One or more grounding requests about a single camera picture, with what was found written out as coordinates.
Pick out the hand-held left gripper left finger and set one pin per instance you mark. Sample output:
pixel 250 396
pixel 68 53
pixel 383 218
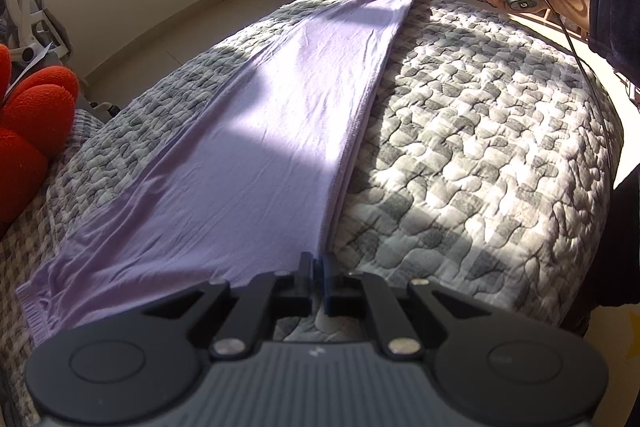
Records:
pixel 313 277

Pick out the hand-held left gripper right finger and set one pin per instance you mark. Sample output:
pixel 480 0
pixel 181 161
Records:
pixel 327 292

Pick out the lilac pants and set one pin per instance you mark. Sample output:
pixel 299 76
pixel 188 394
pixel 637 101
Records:
pixel 250 132

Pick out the person's right forearm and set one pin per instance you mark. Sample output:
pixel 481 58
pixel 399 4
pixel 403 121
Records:
pixel 615 27

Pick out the grey checked quilt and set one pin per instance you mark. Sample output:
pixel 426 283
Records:
pixel 475 132

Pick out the person's dark clothing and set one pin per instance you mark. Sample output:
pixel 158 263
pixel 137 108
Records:
pixel 620 247

